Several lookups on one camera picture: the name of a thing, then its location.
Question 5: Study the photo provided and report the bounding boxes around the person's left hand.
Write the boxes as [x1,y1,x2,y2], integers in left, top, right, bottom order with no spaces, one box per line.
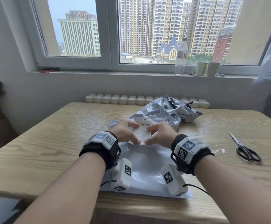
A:
[109,119,141,145]

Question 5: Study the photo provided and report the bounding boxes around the clear plastic bag with label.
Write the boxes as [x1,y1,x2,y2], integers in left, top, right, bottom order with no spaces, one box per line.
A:
[128,117,160,146]

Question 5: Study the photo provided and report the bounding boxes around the crumpled grey mailer bag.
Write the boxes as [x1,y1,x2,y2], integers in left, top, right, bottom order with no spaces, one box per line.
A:
[128,96,203,131]

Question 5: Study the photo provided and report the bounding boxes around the white plastic mailer bag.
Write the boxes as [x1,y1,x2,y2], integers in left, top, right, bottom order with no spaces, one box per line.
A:
[99,119,193,199]

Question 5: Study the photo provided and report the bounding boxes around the black right wrist band with marker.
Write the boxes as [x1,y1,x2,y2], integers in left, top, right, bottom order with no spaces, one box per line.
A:
[170,134,215,176]

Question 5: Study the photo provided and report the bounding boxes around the black right camera cable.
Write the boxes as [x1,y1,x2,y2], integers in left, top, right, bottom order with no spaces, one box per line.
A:
[183,183,210,196]

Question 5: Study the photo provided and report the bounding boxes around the white window frame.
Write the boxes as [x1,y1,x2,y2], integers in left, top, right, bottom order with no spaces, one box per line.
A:
[0,0,271,76]

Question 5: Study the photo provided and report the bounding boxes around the black handled scissors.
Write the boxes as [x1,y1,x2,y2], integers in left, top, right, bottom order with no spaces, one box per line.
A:
[228,131,262,163]

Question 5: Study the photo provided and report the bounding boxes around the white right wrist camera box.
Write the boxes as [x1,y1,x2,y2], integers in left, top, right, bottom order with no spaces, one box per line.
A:
[161,164,189,197]

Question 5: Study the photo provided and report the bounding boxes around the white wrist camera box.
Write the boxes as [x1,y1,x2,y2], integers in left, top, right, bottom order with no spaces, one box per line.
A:
[161,164,189,197]
[111,158,133,192]

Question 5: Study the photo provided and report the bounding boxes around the person's right forearm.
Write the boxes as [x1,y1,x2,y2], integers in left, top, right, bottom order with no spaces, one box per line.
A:
[193,160,271,224]

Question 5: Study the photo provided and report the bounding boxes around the black left wrist band with marker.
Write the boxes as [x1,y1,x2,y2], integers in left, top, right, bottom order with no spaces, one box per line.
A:
[79,131,122,171]

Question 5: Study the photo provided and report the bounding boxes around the white radiator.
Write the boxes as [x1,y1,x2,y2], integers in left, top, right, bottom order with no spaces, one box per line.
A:
[84,93,211,109]

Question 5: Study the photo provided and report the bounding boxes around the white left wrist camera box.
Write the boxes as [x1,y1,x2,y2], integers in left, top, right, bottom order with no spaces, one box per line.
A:
[111,158,133,192]

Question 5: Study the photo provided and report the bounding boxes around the white paper cup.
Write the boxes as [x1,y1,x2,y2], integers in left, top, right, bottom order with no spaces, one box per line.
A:
[207,61,220,77]
[196,62,208,77]

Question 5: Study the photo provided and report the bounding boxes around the clear plastic water bottle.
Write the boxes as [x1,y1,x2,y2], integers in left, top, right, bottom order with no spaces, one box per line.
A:
[174,38,189,76]

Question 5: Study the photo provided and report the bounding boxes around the black wrist band with marker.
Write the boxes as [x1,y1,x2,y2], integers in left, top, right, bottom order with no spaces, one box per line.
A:
[79,131,122,171]
[170,134,215,176]

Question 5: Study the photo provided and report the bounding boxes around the person's left forearm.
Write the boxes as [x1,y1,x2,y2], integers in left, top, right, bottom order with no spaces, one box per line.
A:
[14,152,107,224]

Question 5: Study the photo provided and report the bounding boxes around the patterned white cloth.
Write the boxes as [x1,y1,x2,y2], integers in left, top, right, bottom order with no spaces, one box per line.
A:
[0,194,22,224]

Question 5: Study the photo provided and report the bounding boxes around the person's right hand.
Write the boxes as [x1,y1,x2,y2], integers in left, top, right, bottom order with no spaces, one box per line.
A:
[145,121,179,147]

